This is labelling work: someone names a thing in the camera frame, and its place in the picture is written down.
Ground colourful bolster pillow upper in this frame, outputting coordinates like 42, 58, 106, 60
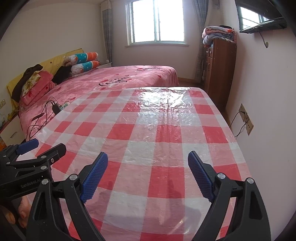
63, 52, 99, 66

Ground folded blankets on dresser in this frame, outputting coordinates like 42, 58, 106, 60
202, 26, 236, 45

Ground white bedside cabinet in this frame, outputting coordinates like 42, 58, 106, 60
1, 115, 25, 146

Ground pink bed with blanket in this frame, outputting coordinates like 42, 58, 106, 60
18, 65, 179, 140

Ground floral pillow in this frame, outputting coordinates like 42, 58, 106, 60
21, 71, 41, 97

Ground pink folded quilt pillow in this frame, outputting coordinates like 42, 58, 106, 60
20, 70, 55, 105

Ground person's left hand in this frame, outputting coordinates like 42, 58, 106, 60
0, 195, 32, 229

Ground wall power socket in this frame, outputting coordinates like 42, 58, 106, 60
239, 104, 254, 135

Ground black cables on bed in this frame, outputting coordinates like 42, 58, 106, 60
26, 97, 58, 142

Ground black clothing on bed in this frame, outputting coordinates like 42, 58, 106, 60
52, 66, 71, 85

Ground colourful bolster pillow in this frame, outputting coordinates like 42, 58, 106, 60
70, 60, 100, 75
63, 52, 99, 66

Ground yellow wooden headboard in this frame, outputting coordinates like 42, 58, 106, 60
6, 48, 84, 103

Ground window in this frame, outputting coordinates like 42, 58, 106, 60
125, 0, 186, 46

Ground white power strip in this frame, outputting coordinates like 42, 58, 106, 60
59, 101, 70, 110

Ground brown wooden dresser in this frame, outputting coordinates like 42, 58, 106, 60
204, 39, 237, 111

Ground red white checkered tablecloth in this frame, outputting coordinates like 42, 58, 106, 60
23, 87, 250, 240

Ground wall mounted television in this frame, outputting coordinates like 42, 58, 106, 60
235, 0, 287, 34

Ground colourful bolster pillow lower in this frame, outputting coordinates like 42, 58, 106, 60
70, 60, 100, 75

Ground black charger adapter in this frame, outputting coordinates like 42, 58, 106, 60
52, 104, 61, 115

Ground grey curtain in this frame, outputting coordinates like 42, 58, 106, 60
194, 0, 209, 83

